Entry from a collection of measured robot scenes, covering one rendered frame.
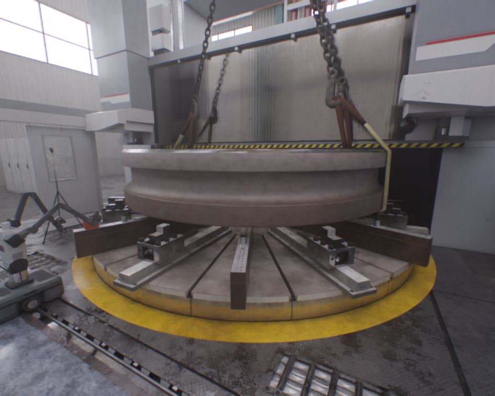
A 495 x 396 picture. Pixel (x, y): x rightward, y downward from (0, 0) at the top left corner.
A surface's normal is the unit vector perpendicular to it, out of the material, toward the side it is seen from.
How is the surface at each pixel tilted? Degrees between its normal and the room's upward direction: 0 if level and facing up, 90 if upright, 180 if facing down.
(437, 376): 0
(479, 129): 90
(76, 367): 0
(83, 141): 90
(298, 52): 90
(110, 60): 90
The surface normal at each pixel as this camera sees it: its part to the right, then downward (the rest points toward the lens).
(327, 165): 0.33, 0.18
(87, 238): 0.66, 0.15
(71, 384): 0.00, -0.98
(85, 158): 0.88, 0.09
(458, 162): -0.47, 0.17
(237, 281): -0.06, 0.19
